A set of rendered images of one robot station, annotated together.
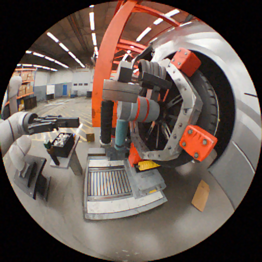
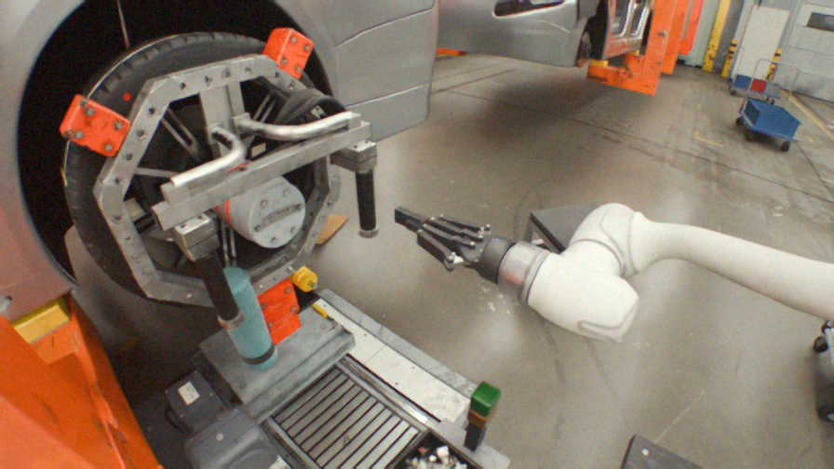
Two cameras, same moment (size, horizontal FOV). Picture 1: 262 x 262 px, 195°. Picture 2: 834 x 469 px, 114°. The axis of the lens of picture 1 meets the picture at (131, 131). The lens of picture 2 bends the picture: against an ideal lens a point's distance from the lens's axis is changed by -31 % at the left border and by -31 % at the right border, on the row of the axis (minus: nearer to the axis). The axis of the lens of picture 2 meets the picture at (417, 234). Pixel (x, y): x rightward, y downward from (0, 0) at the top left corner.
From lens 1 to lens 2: 0.88 m
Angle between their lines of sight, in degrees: 95
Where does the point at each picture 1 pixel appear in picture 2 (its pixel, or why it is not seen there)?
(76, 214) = (509, 428)
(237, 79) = (324, 32)
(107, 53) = not seen: outside the picture
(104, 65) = not seen: outside the picture
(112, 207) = (407, 374)
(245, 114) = (341, 71)
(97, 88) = (15, 374)
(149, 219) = (386, 311)
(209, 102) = not seen: hidden behind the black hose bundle
